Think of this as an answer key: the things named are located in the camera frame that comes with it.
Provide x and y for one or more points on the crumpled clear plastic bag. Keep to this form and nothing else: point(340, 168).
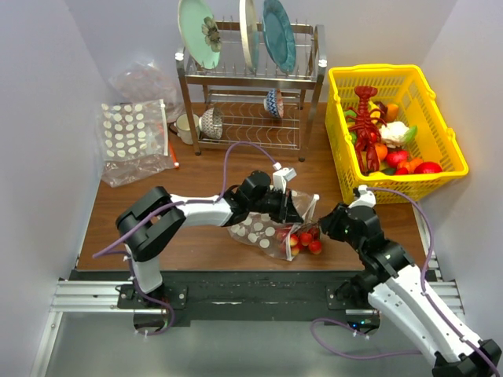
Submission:
point(141, 82)

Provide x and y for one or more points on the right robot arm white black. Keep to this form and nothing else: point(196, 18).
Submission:
point(392, 283)

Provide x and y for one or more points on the metal dish rack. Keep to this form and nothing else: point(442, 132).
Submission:
point(239, 94)

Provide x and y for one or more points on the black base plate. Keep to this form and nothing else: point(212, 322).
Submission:
point(265, 296)

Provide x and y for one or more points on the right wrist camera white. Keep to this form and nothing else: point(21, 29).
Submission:
point(363, 197)

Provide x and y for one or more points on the dark teal plate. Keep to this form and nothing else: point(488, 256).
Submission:
point(278, 36)

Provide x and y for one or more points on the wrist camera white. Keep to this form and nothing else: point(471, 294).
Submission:
point(363, 197)
point(282, 177)

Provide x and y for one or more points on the orange marker pen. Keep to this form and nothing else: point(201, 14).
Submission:
point(173, 155)

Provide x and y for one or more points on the red toy apple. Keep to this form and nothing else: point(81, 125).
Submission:
point(428, 168)

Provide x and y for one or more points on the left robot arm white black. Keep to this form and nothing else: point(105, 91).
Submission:
point(149, 225)

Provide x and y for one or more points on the mint green flower plate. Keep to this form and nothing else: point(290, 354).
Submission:
point(199, 32)

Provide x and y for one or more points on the aluminium rail frame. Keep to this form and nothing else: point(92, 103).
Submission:
point(96, 323)

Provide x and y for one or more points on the green toy vegetable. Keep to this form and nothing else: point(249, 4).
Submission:
point(409, 135)

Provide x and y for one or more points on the yellow plastic basket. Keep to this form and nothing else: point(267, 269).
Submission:
point(403, 95)

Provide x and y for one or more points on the cream enamel mug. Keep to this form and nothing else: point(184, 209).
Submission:
point(181, 128)

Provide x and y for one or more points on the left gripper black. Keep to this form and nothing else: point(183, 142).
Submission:
point(286, 210)

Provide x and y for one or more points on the polka dot zip bag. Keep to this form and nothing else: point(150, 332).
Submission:
point(258, 230)

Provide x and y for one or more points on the white toy cauliflower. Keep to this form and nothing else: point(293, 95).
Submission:
point(391, 134)

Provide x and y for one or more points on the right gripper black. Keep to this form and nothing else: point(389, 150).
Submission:
point(328, 224)

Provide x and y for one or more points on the polka dot bag stack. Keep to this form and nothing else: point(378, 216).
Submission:
point(134, 141)

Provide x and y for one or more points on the patterned grey bowl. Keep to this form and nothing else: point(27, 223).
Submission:
point(211, 124)

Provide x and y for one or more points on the cream rimmed plate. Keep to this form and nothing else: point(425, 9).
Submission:
point(249, 34)

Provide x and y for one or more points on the blue patterned bowl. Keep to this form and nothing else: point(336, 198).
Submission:
point(273, 103)

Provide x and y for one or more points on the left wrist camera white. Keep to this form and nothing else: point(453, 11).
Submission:
point(282, 177)

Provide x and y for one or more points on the orange toy pumpkin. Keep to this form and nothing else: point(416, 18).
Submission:
point(408, 166)

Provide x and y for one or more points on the red toy lobster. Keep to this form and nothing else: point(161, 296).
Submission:
point(365, 128)

